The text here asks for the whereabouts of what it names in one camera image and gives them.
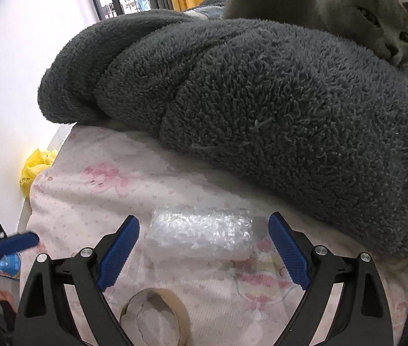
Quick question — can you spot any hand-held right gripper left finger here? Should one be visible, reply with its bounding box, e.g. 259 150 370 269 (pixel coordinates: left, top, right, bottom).
14 215 140 346

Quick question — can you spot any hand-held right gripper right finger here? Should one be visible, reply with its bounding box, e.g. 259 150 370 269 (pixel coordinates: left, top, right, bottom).
268 212 395 346

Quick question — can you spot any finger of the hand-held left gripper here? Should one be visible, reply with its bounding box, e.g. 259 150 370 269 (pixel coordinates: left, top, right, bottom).
0 223 40 282

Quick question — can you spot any clear bubble wrap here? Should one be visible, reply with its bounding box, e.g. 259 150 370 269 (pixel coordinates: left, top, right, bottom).
145 205 254 262

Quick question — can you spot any blue printed plastic pack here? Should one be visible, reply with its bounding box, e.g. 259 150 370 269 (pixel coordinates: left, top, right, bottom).
0 254 22 278

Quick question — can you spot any pink printed bedsheet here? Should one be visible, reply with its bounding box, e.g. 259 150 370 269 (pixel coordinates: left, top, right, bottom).
18 123 408 346

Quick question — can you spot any yellow plastic bag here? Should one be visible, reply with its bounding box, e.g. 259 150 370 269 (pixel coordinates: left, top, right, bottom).
19 147 58 199

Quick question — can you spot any cardboard tape roll core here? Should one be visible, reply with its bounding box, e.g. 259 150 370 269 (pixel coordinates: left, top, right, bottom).
119 288 191 346

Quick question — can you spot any grey fleece blanket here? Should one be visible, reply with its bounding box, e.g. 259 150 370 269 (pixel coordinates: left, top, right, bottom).
38 0 408 260

